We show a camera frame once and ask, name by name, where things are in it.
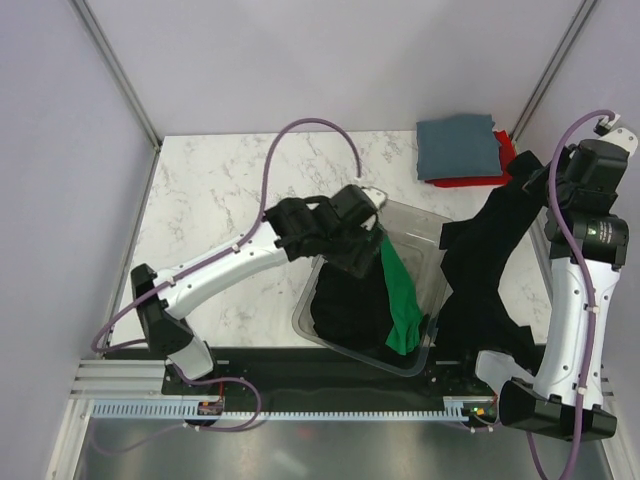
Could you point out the black t shirt in bin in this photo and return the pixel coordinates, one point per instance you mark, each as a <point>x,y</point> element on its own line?
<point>354,313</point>

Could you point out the right aluminium frame post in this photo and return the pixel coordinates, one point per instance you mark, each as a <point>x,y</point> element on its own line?
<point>568,40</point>

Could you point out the aluminium frame post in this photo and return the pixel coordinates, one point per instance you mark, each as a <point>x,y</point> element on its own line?
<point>568,40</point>
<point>115,68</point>

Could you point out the folded red t shirt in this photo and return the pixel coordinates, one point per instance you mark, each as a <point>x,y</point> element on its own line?
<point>507,154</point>

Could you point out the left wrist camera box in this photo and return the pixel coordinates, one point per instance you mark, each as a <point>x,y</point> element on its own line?
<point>357,206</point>

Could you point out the green t shirt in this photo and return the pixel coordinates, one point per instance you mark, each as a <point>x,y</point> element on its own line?
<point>404,336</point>

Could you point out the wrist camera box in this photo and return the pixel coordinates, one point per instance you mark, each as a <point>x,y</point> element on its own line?
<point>357,206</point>
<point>596,167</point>

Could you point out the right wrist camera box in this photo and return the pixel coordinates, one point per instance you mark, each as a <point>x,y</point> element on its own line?
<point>596,167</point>

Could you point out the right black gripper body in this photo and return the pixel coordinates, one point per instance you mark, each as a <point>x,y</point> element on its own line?
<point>538,186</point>

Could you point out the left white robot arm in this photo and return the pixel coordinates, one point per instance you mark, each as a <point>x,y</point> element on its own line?
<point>292,229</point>

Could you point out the left aluminium frame post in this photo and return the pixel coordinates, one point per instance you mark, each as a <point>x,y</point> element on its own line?
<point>115,68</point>

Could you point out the aluminium extrusion rail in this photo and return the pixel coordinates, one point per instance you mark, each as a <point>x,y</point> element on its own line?
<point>118,379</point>

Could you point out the folded grey-blue t shirt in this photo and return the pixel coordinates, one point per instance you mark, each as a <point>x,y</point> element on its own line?
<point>457,146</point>

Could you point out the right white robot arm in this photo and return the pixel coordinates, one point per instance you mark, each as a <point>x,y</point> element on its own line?
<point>588,247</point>

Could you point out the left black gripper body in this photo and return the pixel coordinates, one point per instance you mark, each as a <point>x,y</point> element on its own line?
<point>346,251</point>

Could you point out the clear plastic bin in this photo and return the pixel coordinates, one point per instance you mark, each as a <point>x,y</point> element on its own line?
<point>415,234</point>

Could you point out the black t shirt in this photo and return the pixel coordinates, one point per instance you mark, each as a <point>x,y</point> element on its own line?
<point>474,317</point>
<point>354,313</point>

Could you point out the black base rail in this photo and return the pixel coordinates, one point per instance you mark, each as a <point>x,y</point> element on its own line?
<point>318,376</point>

